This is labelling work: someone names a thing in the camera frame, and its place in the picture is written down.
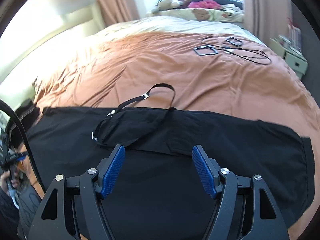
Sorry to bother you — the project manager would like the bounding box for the black square frame far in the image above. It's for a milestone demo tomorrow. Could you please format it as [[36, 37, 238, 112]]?
[[226, 37, 243, 47]]

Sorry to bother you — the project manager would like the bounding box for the black square frame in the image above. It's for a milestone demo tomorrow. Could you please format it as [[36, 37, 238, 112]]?
[[226, 37, 243, 47], [193, 45, 218, 56]]

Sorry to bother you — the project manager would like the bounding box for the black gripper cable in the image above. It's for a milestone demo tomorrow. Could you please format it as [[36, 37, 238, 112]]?
[[0, 99, 46, 193]]

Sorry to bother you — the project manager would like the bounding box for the grey patterned knee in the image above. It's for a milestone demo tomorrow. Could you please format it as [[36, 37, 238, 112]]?
[[18, 186, 41, 239]]

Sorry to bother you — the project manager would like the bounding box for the right beige curtain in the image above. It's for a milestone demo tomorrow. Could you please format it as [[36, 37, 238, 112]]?
[[243, 0, 292, 45]]

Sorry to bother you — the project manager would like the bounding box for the bear print cushion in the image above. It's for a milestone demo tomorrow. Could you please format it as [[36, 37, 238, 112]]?
[[146, 9, 244, 23]]

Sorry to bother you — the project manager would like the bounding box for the person left hand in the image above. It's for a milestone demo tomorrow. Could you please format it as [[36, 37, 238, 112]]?
[[1, 169, 20, 194]]

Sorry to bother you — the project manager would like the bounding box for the black cable on bed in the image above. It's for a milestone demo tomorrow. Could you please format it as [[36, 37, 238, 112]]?
[[201, 36, 272, 66]]

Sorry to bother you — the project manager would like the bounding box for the black bag beside bed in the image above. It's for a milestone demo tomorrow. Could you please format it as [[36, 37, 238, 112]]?
[[6, 99, 40, 148]]

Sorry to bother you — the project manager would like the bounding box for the orange bed cover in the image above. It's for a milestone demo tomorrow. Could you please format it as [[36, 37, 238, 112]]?
[[30, 31, 320, 240]]

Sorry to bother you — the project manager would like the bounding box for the teddy bear plush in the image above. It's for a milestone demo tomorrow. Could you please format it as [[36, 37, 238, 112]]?
[[151, 0, 183, 14]]

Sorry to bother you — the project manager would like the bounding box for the pink cloth on sill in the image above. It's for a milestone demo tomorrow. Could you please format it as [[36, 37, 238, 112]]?
[[188, 0, 221, 10]]

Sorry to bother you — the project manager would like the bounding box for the cream pillow bedding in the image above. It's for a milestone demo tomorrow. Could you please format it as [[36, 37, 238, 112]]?
[[93, 16, 256, 41]]

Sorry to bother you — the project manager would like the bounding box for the left beige curtain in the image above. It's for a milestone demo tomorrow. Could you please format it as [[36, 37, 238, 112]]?
[[97, 0, 139, 26]]

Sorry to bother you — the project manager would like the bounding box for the black square frame near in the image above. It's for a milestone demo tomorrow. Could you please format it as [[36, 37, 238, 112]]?
[[193, 45, 218, 56]]

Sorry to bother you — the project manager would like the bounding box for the white bedside drawer cabinet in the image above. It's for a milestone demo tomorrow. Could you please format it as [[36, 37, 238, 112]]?
[[269, 35, 308, 80]]

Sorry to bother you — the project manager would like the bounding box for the beige curtain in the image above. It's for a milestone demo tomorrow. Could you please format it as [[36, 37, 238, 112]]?
[[97, 0, 139, 26], [243, 0, 292, 45]]

